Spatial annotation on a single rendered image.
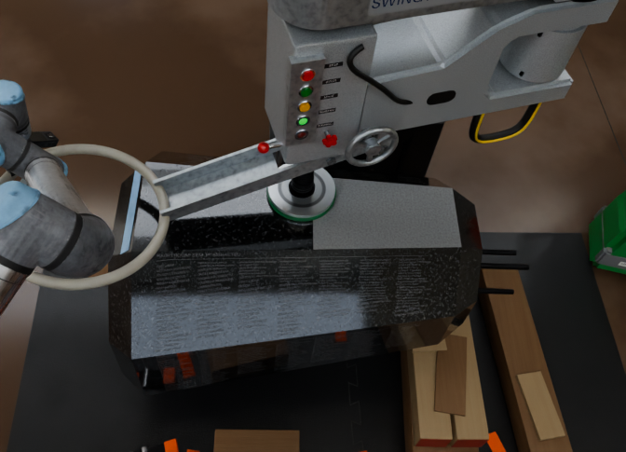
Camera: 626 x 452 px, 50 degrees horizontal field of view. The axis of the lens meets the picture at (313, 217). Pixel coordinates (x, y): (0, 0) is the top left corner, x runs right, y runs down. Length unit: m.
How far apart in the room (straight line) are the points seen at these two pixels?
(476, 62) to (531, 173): 1.76
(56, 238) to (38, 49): 2.71
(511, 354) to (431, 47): 1.43
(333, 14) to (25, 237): 0.75
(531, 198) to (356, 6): 2.10
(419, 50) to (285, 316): 0.88
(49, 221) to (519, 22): 1.16
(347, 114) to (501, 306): 1.41
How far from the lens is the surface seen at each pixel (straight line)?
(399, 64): 1.71
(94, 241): 1.27
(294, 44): 1.50
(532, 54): 1.93
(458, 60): 1.74
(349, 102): 1.67
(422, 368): 2.53
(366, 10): 1.49
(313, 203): 2.06
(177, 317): 2.07
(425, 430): 2.46
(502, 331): 2.82
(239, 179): 1.96
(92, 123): 3.46
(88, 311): 2.87
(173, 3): 4.06
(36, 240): 1.23
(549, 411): 2.74
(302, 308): 2.06
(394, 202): 2.14
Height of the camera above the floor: 2.54
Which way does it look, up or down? 56 degrees down
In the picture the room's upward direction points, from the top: 8 degrees clockwise
